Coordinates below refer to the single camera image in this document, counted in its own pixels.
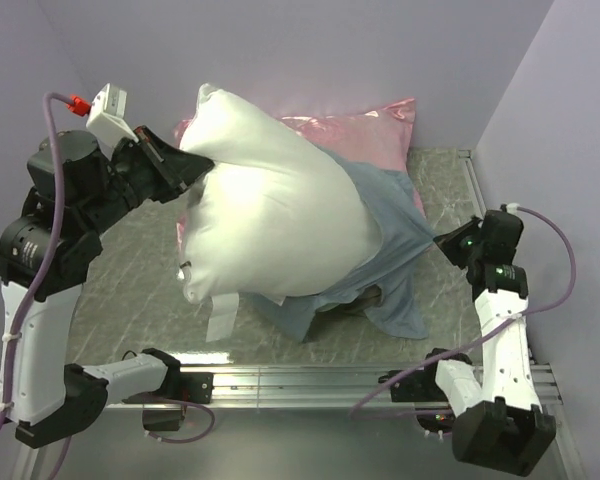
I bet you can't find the pink rose satin pillow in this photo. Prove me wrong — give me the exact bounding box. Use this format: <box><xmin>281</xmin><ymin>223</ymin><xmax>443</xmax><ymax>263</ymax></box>
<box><xmin>177</xmin><ymin>86</ymin><xmax>415</xmax><ymax>265</ymax></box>

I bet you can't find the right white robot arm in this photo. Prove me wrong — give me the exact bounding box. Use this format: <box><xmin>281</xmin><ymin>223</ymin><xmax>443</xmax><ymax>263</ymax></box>
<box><xmin>420</xmin><ymin>209</ymin><xmax>556</xmax><ymax>477</ymax></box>

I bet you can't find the black controller box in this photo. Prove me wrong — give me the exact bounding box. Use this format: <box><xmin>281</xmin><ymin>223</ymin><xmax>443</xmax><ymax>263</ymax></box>
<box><xmin>141</xmin><ymin>405</ymin><xmax>185</xmax><ymax>433</ymax></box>
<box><xmin>416</xmin><ymin>408</ymin><xmax>456</xmax><ymax>437</ymax></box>

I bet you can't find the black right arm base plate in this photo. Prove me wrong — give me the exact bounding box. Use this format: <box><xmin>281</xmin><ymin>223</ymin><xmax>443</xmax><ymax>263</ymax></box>
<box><xmin>390</xmin><ymin>369</ymin><xmax>447</xmax><ymax>403</ymax></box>

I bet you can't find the black right controller box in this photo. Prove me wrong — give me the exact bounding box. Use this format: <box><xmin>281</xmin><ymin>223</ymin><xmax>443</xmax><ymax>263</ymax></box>
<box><xmin>416</xmin><ymin>408</ymin><xmax>456</xmax><ymax>437</ymax></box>

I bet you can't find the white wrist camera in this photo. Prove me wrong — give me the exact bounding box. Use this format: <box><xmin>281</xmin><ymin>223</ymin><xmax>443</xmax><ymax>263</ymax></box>
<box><xmin>67</xmin><ymin>83</ymin><xmax>139</xmax><ymax>147</ymax></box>
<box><xmin>500</xmin><ymin>202</ymin><xmax>521</xmax><ymax>215</ymax></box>

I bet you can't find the aluminium front frame rail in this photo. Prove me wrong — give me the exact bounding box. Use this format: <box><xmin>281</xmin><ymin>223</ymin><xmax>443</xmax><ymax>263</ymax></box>
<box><xmin>107</xmin><ymin>364</ymin><xmax>563</xmax><ymax>413</ymax></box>

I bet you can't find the white pillow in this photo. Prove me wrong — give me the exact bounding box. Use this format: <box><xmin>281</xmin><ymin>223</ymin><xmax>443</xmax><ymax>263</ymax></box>
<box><xmin>177</xmin><ymin>82</ymin><xmax>384</xmax><ymax>344</ymax></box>

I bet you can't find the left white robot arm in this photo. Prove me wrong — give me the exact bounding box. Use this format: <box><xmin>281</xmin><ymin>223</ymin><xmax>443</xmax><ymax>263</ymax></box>
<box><xmin>0</xmin><ymin>126</ymin><xmax>213</xmax><ymax>449</ymax></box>

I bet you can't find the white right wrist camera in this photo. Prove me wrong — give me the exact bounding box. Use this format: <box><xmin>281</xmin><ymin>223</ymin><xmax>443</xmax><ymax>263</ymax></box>
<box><xmin>500</xmin><ymin>202</ymin><xmax>521</xmax><ymax>215</ymax></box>

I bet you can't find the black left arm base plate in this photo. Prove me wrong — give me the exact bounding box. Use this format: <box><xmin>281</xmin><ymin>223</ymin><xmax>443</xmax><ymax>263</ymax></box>
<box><xmin>176</xmin><ymin>371</ymin><xmax>214</xmax><ymax>405</ymax></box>

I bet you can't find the blue-grey pillowcase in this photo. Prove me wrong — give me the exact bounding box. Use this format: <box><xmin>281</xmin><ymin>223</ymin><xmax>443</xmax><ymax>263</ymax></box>
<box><xmin>243</xmin><ymin>151</ymin><xmax>434</xmax><ymax>342</ymax></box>

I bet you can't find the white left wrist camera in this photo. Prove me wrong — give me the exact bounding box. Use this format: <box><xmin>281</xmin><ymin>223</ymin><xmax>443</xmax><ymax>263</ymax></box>
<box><xmin>67</xmin><ymin>83</ymin><xmax>139</xmax><ymax>147</ymax></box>

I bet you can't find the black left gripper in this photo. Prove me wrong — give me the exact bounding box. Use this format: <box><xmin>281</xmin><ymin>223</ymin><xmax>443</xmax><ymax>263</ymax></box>
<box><xmin>78</xmin><ymin>123</ymin><xmax>211</xmax><ymax>236</ymax></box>

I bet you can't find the black left controller box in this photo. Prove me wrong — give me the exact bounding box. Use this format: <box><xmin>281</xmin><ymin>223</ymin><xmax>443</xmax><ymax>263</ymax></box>
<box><xmin>141</xmin><ymin>405</ymin><xmax>185</xmax><ymax>433</ymax></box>

